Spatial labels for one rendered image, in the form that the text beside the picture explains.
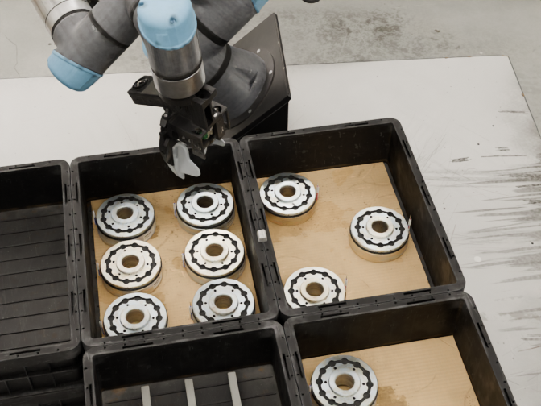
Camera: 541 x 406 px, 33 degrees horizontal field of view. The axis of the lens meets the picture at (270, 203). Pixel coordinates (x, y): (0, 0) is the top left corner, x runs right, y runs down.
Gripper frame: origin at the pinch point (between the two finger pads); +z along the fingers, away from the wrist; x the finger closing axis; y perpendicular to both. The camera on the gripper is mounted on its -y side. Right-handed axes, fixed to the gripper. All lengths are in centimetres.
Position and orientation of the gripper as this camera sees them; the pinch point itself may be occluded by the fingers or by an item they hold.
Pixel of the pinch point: (188, 159)
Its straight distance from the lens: 152.5
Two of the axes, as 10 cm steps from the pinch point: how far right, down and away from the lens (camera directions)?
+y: 8.3, 4.2, -3.6
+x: 5.5, -7.1, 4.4
